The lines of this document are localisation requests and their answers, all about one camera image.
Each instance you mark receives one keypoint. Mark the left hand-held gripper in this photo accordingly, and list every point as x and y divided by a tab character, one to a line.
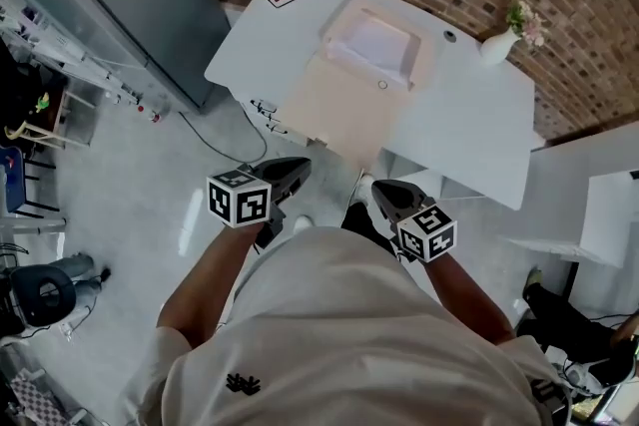
238	200

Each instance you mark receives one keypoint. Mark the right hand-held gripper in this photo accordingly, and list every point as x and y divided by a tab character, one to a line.
428	234

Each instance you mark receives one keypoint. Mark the beige sheet of paper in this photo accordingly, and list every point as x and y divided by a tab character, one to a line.
339	115

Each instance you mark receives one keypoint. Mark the person's left forearm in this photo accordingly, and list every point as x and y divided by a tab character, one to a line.
209	279

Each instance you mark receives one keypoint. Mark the person's right forearm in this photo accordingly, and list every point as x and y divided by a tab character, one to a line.
466	299

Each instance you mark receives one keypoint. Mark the person's white right shoe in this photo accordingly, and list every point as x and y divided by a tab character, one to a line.
365	187

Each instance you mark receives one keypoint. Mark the person's white shoe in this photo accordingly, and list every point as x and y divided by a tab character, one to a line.
365	187
303	223

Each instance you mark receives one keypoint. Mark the person's black trousers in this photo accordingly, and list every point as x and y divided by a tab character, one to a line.
362	224

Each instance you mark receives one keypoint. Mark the person's white left shoe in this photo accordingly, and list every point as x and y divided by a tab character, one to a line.
303	223

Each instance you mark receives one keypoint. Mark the white desk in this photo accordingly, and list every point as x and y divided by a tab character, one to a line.
469	115

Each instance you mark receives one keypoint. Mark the white paper stack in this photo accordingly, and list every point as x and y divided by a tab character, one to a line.
374	42

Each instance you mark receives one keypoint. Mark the person's white shirt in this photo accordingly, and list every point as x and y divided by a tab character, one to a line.
349	339

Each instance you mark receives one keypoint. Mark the beige paper tray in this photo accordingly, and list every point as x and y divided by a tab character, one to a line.
419	50

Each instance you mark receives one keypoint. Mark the white vase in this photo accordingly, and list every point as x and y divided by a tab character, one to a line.
496	49

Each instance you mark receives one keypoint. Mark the white shelf unit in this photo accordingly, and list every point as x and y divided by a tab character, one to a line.
599	214

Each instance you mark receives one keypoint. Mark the pink and green flowers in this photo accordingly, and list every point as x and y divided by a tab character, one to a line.
526	22

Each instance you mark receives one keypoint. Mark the grey metal cabinet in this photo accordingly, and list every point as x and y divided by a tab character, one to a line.
140	0

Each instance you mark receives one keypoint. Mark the wooden stool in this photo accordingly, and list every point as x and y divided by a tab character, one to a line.
42	129

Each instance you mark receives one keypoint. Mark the small colourful toy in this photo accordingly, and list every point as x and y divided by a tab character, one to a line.
43	102

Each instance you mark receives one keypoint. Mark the blue chair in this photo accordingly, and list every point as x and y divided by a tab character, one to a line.
11	179

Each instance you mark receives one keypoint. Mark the checkered board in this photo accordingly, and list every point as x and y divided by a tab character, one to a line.
35	401

